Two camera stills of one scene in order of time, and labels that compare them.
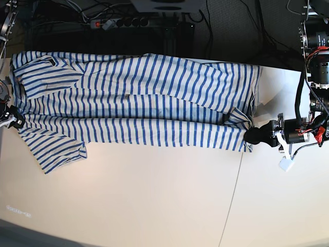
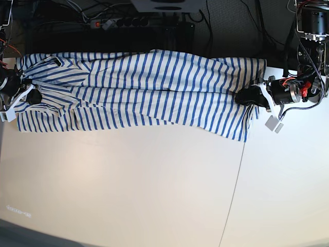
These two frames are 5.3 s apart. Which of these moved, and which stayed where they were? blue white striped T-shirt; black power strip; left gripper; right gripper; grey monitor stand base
Moved: blue white striped T-shirt; left gripper; right gripper
Stayed: black power strip; grey monitor stand base
